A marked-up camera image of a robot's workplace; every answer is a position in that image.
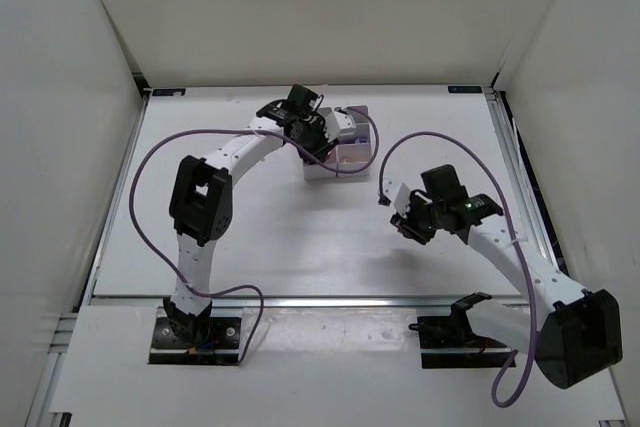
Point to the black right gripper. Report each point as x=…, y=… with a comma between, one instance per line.
x=407, y=225

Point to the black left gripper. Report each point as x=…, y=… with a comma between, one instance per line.
x=316, y=145

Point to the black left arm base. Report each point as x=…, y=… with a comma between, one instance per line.
x=218, y=346

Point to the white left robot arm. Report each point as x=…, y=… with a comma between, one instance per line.
x=201, y=204

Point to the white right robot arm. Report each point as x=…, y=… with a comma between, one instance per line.
x=568, y=330

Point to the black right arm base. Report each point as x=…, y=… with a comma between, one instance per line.
x=447, y=342

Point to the white left compartment container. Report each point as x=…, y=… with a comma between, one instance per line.
x=316, y=172

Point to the white compartment container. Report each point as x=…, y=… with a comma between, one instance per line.
x=346, y=146
x=316, y=172

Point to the white right compartment container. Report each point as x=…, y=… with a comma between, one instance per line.
x=346, y=146

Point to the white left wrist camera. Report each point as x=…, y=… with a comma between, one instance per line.
x=339, y=124

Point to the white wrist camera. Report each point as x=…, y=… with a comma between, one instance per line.
x=339, y=124
x=399, y=195

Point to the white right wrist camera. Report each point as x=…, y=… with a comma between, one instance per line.
x=399, y=195

